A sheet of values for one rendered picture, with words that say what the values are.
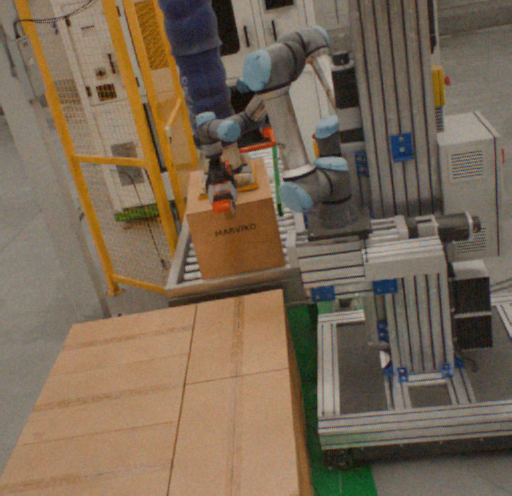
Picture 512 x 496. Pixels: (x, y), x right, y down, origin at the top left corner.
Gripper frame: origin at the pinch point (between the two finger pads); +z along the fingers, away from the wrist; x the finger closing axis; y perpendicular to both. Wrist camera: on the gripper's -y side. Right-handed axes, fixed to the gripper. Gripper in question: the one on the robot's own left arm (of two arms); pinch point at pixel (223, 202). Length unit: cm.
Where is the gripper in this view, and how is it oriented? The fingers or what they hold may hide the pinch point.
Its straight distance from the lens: 252.9
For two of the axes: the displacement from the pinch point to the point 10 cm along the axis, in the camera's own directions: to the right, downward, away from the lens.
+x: -9.8, 1.9, 0.2
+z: 1.8, 8.9, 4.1
